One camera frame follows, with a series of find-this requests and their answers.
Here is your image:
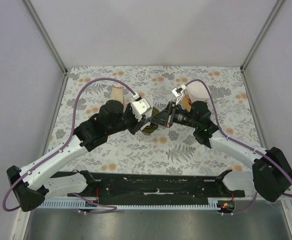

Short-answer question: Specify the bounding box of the orange coffee filter pack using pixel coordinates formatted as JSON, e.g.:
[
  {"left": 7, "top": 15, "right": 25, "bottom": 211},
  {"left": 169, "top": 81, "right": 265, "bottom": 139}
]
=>
[{"left": 110, "top": 86, "right": 124, "bottom": 104}]

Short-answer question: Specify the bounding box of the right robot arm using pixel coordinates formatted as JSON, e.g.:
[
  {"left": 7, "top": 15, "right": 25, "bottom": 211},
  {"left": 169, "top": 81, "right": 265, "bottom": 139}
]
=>
[{"left": 147, "top": 101, "right": 292, "bottom": 202}]

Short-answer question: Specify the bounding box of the grey glass carafe wooden collar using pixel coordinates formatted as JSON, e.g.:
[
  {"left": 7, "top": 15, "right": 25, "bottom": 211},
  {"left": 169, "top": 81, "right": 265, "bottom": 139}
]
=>
[{"left": 181, "top": 96, "right": 192, "bottom": 111}]

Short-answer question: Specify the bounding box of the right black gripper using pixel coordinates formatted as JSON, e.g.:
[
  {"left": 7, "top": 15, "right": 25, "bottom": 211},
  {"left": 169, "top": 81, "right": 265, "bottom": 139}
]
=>
[{"left": 148, "top": 102, "right": 199, "bottom": 129}]

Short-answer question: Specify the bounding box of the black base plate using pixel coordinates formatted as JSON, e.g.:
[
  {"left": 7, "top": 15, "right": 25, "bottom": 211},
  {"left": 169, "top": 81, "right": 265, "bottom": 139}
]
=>
[{"left": 67, "top": 171, "right": 246, "bottom": 206}]

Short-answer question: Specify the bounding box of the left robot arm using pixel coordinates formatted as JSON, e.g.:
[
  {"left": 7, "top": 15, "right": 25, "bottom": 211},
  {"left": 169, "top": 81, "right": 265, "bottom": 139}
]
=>
[{"left": 6, "top": 98, "right": 152, "bottom": 212}]

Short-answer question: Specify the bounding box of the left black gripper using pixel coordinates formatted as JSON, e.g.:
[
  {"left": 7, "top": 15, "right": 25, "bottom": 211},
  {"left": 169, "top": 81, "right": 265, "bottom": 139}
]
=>
[{"left": 107, "top": 103, "right": 149, "bottom": 136}]

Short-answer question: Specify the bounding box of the green glass dripper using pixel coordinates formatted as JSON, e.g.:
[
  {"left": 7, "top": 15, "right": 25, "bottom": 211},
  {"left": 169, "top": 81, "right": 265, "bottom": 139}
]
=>
[{"left": 141, "top": 107, "right": 159, "bottom": 136}]

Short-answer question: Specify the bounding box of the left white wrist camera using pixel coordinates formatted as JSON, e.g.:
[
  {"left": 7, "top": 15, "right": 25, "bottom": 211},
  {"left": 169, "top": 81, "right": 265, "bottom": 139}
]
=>
[{"left": 131, "top": 93, "right": 150, "bottom": 121}]

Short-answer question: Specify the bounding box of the white slotted cable duct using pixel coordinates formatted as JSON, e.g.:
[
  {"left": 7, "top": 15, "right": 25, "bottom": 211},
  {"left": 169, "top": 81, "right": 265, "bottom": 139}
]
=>
[{"left": 39, "top": 197, "right": 223, "bottom": 209}]

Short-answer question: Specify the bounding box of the floral patterned table mat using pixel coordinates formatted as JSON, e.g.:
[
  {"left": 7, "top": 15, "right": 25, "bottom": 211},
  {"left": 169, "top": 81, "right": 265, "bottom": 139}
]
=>
[{"left": 48, "top": 66, "right": 259, "bottom": 176}]

